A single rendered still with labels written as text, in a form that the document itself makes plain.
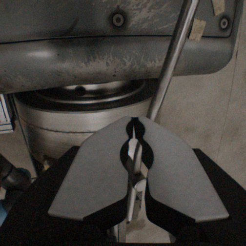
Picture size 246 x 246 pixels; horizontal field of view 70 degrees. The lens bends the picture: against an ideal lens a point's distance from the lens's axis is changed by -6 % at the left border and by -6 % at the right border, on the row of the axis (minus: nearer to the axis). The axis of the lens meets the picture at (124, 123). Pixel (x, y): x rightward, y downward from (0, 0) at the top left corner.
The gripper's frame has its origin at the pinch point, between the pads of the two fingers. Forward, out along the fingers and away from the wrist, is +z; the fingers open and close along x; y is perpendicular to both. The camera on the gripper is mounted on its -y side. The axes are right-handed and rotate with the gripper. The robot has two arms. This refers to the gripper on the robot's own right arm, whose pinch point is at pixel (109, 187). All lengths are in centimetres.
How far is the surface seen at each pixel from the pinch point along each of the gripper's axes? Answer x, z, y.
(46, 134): 12.4, -12.4, -30.7
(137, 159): 22.1, -0.5, -30.9
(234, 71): -110, 165, 1
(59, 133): 13.7, -10.2, -31.3
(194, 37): 17.1, 8.8, -45.3
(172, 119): -109, 92, 49
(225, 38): 17, 15, -45
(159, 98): 24.1, 0.6, -40.3
